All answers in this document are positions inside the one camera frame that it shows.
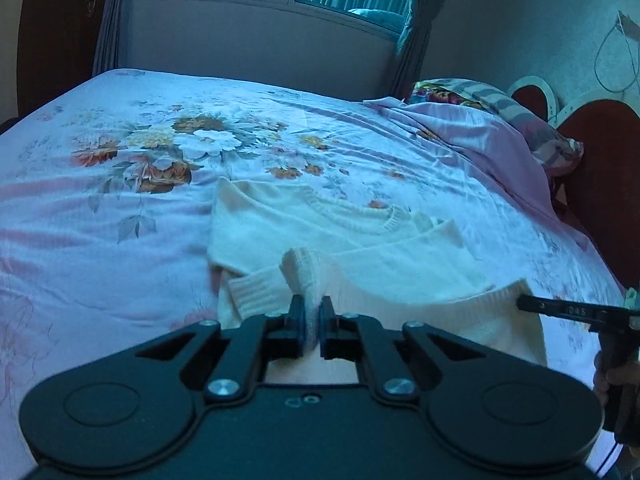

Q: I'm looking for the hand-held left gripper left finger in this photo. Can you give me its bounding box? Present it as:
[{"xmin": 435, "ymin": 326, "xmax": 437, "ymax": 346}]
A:
[{"xmin": 135, "ymin": 294, "xmax": 307, "ymax": 406}]

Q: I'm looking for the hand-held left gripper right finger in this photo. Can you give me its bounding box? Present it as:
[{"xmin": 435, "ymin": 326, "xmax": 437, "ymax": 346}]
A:
[{"xmin": 319, "ymin": 296, "xmax": 488, "ymax": 406}]

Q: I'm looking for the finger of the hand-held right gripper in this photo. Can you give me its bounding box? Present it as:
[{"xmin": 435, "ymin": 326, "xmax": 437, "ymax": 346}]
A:
[{"xmin": 516, "ymin": 294, "xmax": 640, "ymax": 333}]

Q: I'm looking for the cream knitted sweater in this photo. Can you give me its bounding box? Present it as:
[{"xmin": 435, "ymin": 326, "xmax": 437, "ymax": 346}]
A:
[{"xmin": 207, "ymin": 177, "xmax": 548, "ymax": 386}]

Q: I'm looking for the person's right hand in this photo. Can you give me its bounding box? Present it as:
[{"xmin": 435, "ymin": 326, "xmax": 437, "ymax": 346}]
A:
[{"xmin": 594, "ymin": 356, "xmax": 637, "ymax": 405}]

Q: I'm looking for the red and white headboard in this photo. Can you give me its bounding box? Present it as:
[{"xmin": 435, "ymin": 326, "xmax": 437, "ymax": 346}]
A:
[{"xmin": 507, "ymin": 75, "xmax": 640, "ymax": 291}]

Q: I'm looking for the striped pillow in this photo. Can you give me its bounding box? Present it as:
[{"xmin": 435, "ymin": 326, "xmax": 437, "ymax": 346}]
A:
[{"xmin": 407, "ymin": 78, "xmax": 583, "ymax": 176}]

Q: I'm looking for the pink quilt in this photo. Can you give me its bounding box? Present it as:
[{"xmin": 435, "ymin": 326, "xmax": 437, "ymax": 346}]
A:
[{"xmin": 362, "ymin": 95, "xmax": 601, "ymax": 251}]

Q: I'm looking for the bed with floral sheet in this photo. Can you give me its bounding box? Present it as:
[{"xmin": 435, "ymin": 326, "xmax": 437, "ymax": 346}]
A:
[{"xmin": 0, "ymin": 67, "xmax": 631, "ymax": 480}]

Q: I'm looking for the grey curtain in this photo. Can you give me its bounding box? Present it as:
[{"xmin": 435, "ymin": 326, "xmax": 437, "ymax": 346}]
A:
[
  {"xmin": 92, "ymin": 0, "xmax": 176, "ymax": 78},
  {"xmin": 387, "ymin": 0, "xmax": 473, "ymax": 101}
]

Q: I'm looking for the teal cloth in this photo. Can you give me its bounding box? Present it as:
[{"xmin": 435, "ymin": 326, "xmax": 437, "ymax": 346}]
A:
[{"xmin": 347, "ymin": 7, "xmax": 404, "ymax": 31}]

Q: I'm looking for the dark wooden door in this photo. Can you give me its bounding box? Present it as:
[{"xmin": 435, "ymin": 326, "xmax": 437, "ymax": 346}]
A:
[{"xmin": 17, "ymin": 0, "xmax": 116, "ymax": 121}]

